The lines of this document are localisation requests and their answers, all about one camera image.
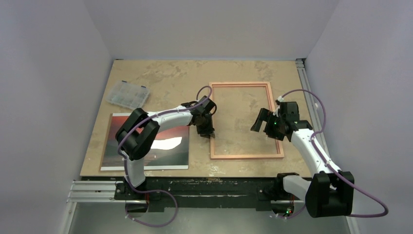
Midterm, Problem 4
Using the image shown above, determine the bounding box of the pink wooden picture frame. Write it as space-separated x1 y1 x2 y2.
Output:
209 81 284 160

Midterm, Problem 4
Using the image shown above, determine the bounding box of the sunset photo print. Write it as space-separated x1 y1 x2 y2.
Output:
100 113 189 172

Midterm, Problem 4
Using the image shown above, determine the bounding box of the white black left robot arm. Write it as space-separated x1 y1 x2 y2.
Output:
115 96 217 199

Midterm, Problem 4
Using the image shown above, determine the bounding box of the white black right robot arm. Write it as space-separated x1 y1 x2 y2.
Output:
250 102 355 218

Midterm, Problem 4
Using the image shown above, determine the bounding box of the clear plastic organizer box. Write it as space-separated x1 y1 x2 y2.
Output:
105 80 150 110

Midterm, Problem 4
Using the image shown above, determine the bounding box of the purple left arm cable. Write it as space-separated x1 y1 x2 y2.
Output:
116 85 214 229

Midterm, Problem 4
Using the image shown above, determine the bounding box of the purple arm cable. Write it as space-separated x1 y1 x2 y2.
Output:
269 89 389 220
116 85 214 229

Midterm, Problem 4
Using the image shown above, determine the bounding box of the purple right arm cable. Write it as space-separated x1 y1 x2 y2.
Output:
269 89 389 220

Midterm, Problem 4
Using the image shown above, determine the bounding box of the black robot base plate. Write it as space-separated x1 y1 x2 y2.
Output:
114 177 303 214

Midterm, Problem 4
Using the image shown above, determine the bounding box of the aluminium rail frame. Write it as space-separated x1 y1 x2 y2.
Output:
60 59 359 234

